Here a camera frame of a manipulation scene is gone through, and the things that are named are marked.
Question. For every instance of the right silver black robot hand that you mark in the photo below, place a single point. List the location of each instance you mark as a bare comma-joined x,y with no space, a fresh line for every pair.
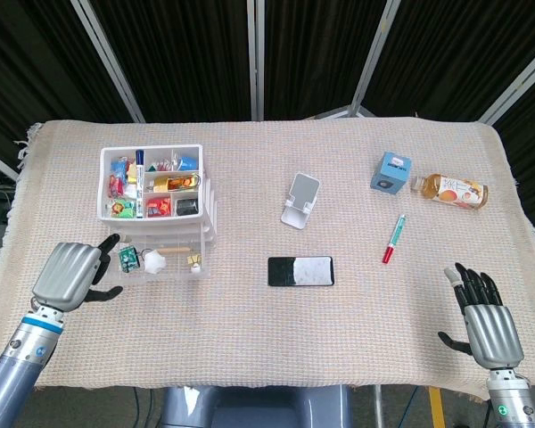
495,334

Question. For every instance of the white drawer organizer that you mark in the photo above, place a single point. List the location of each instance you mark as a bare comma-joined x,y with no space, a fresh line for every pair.
153,219

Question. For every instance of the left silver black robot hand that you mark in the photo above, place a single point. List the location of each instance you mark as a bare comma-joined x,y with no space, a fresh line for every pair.
64,276

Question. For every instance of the red green marker pen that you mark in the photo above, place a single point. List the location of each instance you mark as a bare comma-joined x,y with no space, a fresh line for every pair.
394,238

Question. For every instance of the small blue packet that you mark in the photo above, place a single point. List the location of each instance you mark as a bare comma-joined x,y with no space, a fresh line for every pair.
189,162

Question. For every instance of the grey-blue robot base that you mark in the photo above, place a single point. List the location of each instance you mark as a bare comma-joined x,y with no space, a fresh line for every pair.
254,408

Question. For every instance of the silver metal clip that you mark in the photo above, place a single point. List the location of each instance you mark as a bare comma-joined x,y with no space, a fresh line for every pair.
197,182

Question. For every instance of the small blue cardboard box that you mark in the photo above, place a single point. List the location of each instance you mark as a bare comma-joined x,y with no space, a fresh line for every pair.
390,176

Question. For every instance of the yellow eraser block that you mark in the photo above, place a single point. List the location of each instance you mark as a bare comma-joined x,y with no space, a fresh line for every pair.
132,174

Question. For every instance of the white folding phone stand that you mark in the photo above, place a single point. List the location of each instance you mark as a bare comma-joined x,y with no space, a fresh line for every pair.
304,189

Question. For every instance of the small green packet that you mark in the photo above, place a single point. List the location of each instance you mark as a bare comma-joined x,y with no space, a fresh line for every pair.
129,259

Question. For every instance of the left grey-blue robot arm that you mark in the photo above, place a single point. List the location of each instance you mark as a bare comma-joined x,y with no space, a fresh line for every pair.
18,370

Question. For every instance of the tea bottle with orange label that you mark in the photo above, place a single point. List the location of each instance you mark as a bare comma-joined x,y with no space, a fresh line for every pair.
455,191

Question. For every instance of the red candy packet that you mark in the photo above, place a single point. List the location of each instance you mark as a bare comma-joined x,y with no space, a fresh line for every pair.
158,208

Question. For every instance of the metal table leg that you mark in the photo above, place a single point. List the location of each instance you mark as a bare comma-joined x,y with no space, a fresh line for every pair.
378,408

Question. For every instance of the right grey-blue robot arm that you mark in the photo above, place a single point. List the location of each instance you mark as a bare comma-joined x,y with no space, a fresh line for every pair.
515,401

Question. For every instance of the black smartphone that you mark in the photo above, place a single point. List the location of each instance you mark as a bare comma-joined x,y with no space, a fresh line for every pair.
301,271

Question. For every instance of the beige woven tablecloth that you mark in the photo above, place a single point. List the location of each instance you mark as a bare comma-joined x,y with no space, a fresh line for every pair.
267,330

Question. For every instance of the gold binder clip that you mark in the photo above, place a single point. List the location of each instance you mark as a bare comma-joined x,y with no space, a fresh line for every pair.
195,259

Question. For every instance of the orange foil candy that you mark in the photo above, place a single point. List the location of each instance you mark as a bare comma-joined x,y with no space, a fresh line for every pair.
179,183

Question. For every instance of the clear plastic organizer box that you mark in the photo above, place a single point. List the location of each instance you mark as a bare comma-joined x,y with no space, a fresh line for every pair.
178,272

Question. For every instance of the green candy packet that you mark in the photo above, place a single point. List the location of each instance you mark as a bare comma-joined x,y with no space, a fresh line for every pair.
121,209

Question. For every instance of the small black box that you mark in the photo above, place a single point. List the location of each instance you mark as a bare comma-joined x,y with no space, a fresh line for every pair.
187,207

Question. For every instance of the blue candy wrapper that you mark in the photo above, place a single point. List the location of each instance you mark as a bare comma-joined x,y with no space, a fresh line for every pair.
120,166

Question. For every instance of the blue-capped whiteboard marker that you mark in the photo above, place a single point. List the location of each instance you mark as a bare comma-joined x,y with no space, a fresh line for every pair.
140,183

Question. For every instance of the clear wrapped small candies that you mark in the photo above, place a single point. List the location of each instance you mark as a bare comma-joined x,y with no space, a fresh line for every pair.
163,165

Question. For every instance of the white plastic object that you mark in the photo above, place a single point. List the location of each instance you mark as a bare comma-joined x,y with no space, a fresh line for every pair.
154,263

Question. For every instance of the red candy wrapper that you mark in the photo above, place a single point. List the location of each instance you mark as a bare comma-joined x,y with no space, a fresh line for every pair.
117,185

